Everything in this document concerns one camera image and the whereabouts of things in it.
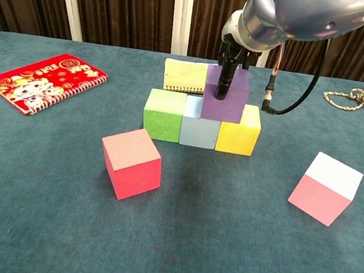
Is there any green foam cube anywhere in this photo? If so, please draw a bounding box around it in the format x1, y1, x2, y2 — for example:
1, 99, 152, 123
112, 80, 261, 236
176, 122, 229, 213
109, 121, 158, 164
139, 87, 189, 144

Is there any pink foam cube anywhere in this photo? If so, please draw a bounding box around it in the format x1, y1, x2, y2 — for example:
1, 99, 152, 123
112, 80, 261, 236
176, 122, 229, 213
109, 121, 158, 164
284, 147, 364, 232

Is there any light blue foam cube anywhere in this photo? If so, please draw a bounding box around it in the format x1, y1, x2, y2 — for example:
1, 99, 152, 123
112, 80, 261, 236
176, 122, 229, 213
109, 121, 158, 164
177, 94, 226, 151

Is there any pale yellow spiral notebook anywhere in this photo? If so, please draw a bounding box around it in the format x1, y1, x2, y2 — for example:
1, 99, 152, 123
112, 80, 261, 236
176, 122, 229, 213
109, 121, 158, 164
159, 55, 219, 99

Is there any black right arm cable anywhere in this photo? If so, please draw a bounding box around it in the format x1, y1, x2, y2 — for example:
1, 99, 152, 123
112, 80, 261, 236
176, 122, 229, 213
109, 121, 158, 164
260, 29, 332, 123

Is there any yellow foam cube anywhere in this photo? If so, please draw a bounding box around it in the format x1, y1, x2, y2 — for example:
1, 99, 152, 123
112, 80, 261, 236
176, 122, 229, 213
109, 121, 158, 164
213, 99, 265, 158

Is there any red foam cube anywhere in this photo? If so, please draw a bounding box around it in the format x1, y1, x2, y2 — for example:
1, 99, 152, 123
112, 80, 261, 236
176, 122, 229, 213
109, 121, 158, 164
92, 121, 170, 207

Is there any dark brown pleated curtain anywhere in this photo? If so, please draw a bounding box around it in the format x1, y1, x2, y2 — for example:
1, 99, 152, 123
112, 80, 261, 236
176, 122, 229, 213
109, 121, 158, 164
0, 0, 364, 92

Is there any red spiral notebook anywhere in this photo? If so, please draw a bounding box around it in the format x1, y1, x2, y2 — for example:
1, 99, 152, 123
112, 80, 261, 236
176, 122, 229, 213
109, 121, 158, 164
0, 42, 112, 128

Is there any purple foam cube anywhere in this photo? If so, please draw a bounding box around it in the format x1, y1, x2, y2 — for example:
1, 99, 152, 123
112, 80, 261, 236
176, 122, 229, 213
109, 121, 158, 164
199, 63, 253, 126

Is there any teal felt table cover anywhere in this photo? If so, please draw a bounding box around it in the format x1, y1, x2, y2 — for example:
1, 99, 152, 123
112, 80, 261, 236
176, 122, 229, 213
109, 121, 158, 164
0, 23, 364, 273

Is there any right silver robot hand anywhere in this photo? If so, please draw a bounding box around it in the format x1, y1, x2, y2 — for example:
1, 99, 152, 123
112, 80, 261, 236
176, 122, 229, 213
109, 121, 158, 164
210, 7, 268, 106

